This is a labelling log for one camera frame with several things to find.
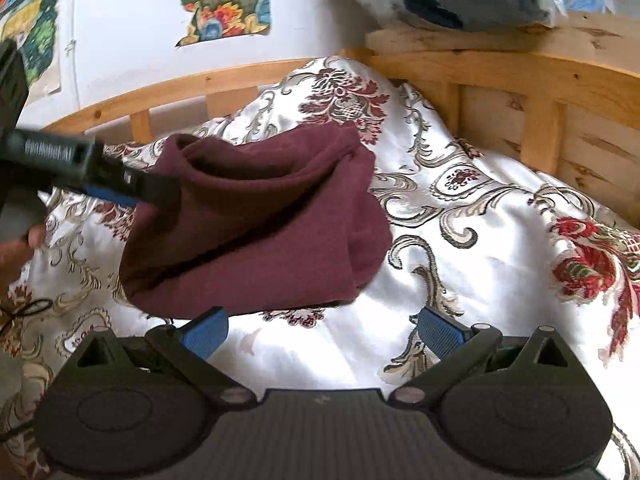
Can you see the painted landscape wall poster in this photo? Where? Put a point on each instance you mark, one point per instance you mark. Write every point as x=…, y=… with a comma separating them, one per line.
x=220, y=0

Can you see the wooden bed frame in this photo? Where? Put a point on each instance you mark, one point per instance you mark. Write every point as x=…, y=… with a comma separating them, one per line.
x=550, y=85

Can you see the floral satin blanket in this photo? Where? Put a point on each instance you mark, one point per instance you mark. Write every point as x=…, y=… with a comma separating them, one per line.
x=500, y=260

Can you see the cartoon girl wall poster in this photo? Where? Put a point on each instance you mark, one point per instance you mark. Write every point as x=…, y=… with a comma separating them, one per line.
x=37, y=40

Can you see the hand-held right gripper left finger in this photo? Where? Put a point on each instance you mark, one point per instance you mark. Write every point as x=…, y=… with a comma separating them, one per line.
x=206, y=335

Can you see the white wall pipe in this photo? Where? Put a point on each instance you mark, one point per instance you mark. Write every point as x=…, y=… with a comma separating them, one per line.
x=75, y=60

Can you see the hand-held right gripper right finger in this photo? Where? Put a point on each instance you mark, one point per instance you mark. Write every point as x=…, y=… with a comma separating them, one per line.
x=441, y=332

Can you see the maroon long-sleeve sweater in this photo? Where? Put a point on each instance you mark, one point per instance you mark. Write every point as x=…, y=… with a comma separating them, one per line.
x=260, y=220

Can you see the rough wooden plank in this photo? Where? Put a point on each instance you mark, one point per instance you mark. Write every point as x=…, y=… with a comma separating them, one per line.
x=500, y=35

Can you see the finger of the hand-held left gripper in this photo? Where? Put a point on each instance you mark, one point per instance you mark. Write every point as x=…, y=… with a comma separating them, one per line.
x=145, y=180
x=112, y=194

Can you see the person's left hand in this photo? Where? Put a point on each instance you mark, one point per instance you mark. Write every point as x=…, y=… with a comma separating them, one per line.
x=17, y=260

